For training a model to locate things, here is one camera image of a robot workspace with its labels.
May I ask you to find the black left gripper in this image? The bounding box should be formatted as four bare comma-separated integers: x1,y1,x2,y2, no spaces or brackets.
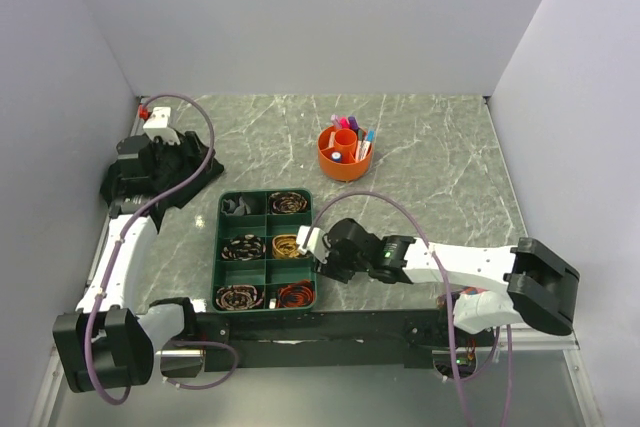
148,131,214,189

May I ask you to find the orange round pen holder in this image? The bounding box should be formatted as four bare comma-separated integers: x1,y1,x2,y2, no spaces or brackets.
317,126,374,182

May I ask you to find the white blue marker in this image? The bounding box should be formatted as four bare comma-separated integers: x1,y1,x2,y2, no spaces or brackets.
359,130,375,161

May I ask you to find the purple black highlighter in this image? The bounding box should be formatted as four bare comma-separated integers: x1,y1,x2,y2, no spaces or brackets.
348,116,359,132

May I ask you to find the lilac highlighter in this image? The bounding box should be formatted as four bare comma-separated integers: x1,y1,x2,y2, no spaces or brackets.
331,114,342,129

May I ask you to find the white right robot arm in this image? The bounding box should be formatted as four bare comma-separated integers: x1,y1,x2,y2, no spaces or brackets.
296,218,580,345

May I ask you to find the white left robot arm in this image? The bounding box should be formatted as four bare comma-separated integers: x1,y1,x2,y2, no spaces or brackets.
52,130,224,405

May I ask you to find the black cloth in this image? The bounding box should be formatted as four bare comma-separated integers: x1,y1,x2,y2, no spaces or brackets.
100,131,224,231

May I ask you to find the orange black rolled band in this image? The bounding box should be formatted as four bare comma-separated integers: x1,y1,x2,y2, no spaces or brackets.
276,279,315,308

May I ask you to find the yellow rolled band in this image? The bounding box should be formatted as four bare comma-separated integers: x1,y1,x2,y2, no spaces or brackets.
272,234,306,260

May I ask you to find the brown patterned rolled band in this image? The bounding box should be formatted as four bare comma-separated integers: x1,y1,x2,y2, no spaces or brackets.
268,191,308,215

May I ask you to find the grey folded cloth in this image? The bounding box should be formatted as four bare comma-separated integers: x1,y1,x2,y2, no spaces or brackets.
221,194,263,217

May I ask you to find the green compartment tray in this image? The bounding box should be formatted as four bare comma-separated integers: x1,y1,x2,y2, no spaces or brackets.
211,189,318,316

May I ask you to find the pink patterned rolled band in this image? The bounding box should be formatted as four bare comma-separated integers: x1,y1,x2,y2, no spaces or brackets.
215,284,264,311

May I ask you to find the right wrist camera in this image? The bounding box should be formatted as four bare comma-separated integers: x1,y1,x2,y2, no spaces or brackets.
296,226,329,263

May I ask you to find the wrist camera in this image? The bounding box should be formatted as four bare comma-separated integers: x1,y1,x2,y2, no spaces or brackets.
296,226,329,263
138,106,181,146

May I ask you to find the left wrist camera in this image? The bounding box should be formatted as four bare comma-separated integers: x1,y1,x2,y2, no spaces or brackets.
138,106,181,146

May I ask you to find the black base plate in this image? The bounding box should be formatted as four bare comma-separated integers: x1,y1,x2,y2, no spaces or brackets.
138,310,497,373

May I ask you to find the aluminium rail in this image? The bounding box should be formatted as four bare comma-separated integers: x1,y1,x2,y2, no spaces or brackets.
49,311,580,357

